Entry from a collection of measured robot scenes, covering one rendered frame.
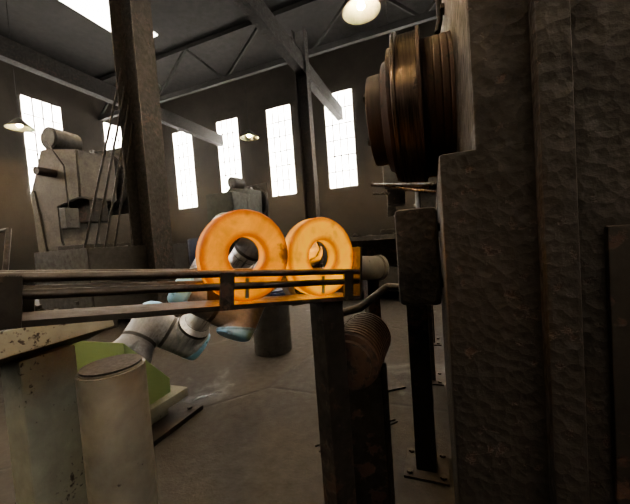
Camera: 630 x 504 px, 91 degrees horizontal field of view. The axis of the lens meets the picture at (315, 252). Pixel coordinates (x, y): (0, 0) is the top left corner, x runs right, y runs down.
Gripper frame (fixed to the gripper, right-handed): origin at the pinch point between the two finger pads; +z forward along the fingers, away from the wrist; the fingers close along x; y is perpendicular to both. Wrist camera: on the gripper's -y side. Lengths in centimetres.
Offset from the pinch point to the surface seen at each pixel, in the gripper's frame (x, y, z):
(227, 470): -9, -53, -69
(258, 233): -13.3, 3.7, 3.3
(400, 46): 33, 50, 13
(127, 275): -33.3, -1.4, 3.8
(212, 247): -21.4, 2.0, 2.7
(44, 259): -91, 116, -351
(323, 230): 0.5, 3.6, 3.2
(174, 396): -17, -29, -106
